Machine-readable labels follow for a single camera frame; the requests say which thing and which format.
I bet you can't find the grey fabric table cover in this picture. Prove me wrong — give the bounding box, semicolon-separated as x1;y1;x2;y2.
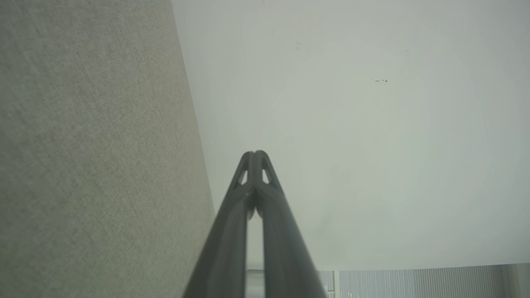
0;0;216;298

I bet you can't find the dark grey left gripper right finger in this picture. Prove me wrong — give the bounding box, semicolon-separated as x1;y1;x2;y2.
254;150;328;298

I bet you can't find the pale ribbed panel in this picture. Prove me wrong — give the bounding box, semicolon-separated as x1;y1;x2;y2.
318;264;511;298

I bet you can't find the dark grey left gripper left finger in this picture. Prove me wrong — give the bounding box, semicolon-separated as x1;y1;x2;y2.
182;151;254;298

